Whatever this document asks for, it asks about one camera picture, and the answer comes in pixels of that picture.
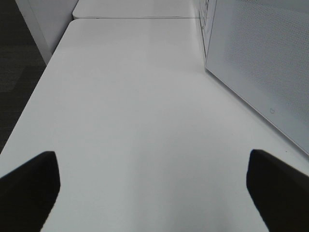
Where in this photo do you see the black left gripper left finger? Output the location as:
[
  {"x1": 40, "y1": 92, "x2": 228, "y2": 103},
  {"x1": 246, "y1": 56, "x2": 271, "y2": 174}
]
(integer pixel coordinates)
[{"x1": 0, "y1": 151, "x2": 60, "y2": 232}]

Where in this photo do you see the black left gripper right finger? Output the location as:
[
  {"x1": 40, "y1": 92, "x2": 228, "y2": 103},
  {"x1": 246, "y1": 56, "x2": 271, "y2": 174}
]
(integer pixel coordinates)
[{"x1": 246, "y1": 149, "x2": 309, "y2": 232}]

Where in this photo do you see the white microwave door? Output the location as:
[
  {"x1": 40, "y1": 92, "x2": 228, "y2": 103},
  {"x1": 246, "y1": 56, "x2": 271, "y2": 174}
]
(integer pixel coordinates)
[{"x1": 203, "y1": 0, "x2": 309, "y2": 152}]

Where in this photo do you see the white microwave oven body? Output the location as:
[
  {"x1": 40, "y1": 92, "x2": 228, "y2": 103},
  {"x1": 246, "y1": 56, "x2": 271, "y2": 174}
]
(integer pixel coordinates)
[{"x1": 198, "y1": 0, "x2": 217, "y2": 64}]

